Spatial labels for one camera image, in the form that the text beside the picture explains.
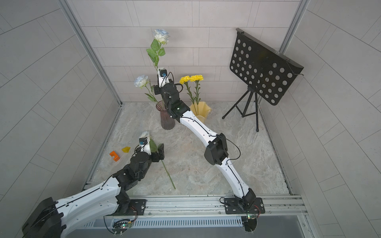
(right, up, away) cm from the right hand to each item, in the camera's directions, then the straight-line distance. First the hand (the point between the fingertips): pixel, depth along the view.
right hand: (158, 74), depth 77 cm
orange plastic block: (-27, -46, +8) cm, 54 cm away
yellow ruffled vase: (+22, -18, +12) cm, 31 cm away
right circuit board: (+45, -72, -10) cm, 85 cm away
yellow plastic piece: (-23, -43, +12) cm, 50 cm away
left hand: (0, -38, +5) cm, 38 cm away
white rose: (0, -38, -6) cm, 38 cm away
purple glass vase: (+1, -27, +19) cm, 33 cm away
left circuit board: (-14, -71, -11) cm, 74 cm away
